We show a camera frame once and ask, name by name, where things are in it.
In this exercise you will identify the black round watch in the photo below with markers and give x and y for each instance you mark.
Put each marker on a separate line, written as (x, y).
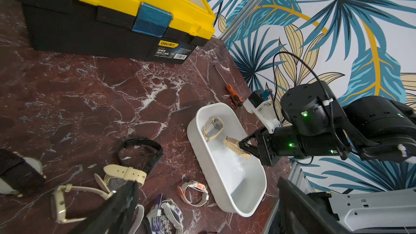
(143, 153)

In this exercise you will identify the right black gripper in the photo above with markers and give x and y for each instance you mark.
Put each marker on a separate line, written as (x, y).
(270, 148)

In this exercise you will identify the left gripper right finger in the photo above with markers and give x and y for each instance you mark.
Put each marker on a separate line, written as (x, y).
(301, 215)

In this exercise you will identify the beige looped watch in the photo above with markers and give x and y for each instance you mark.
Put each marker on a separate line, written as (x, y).
(115, 177)

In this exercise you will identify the white plastic storage tray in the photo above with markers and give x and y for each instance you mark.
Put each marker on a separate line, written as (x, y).
(237, 184)

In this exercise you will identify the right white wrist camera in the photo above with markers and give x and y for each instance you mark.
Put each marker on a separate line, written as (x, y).
(261, 104)

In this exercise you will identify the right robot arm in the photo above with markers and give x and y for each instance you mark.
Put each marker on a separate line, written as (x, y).
(372, 127)

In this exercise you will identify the yellow black toolbox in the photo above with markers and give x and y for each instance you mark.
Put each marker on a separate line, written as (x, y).
(153, 30)

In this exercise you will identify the orange handle screwdriver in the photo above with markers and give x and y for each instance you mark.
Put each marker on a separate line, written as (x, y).
(236, 98)

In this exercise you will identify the beige strap watch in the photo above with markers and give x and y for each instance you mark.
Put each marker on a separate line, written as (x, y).
(233, 144)

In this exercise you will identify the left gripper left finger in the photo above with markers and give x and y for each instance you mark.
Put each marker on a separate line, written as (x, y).
(115, 216)

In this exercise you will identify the beige square watch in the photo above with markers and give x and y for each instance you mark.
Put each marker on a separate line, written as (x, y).
(213, 129)

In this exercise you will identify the dark brown strap watch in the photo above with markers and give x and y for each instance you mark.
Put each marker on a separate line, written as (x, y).
(20, 175)

